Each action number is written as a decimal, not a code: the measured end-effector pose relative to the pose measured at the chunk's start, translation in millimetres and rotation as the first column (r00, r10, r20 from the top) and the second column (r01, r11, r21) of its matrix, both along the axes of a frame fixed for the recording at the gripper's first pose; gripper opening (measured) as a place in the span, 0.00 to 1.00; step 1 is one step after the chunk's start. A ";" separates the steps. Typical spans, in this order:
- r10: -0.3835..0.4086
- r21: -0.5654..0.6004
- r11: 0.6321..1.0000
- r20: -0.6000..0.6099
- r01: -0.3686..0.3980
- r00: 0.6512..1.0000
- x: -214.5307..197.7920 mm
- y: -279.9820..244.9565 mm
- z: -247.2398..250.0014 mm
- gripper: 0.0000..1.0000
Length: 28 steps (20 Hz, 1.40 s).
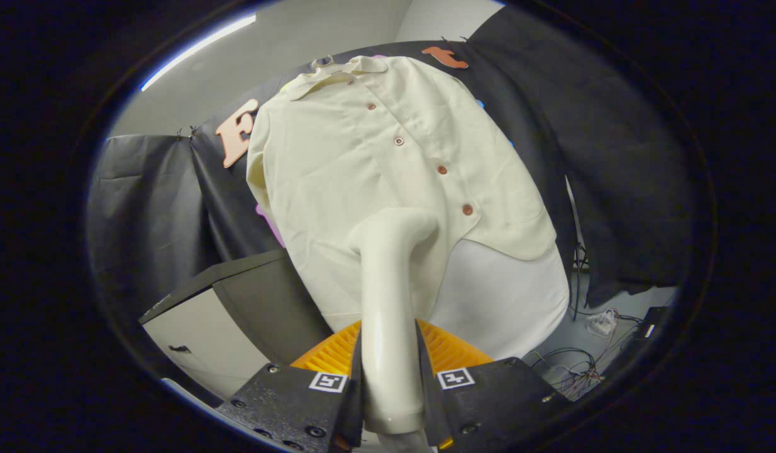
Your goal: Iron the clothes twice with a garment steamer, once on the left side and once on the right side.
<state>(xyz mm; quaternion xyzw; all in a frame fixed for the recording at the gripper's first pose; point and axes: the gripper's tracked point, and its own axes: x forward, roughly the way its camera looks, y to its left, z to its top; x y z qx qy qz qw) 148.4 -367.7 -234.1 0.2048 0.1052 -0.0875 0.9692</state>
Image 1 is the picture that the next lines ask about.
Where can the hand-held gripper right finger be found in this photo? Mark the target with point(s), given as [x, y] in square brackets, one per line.
[501, 396]

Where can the black floor box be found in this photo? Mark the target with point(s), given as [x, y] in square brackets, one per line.
[652, 322]

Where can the grey cabinet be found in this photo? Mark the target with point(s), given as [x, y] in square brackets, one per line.
[262, 302]

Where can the black backdrop cloth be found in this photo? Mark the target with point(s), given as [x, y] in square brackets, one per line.
[614, 157]

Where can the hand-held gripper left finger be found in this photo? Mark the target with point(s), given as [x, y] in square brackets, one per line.
[281, 402]

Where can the white ironing form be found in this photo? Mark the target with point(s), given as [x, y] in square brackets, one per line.
[501, 302]

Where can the cream button-up shirt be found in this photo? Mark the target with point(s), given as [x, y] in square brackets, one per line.
[338, 189]

